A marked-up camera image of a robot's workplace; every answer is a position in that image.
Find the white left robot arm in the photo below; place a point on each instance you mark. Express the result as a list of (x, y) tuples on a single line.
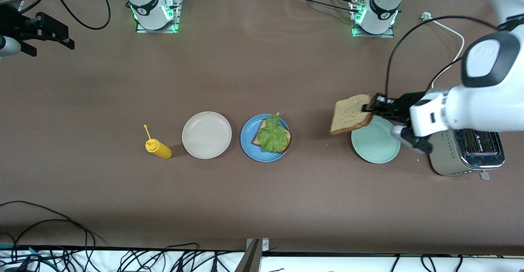
[(483, 96)]

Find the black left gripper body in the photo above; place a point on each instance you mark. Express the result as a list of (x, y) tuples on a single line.
[(402, 104)]

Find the green lettuce leaf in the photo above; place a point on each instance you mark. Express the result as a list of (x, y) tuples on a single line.
[(272, 137)]

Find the pale green plate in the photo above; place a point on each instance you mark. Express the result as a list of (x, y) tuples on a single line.
[(374, 145)]

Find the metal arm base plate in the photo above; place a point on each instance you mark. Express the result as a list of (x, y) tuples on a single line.
[(372, 35), (177, 2)]

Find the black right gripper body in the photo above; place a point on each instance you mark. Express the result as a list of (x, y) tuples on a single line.
[(15, 23)]

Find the beige plate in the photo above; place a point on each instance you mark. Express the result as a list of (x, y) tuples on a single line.
[(206, 135)]

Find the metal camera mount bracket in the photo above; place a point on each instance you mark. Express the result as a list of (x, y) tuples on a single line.
[(254, 259)]

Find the yellow squeeze bottle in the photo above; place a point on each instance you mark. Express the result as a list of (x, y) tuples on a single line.
[(160, 149)]

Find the beige chrome toaster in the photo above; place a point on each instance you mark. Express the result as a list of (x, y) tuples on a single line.
[(470, 153)]

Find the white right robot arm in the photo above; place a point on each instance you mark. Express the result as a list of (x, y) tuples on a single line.
[(145, 2)]

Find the brown bread slice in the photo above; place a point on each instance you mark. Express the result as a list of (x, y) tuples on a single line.
[(288, 141), (348, 114)]

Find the blue plate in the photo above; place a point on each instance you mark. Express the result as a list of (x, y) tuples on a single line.
[(262, 155)]

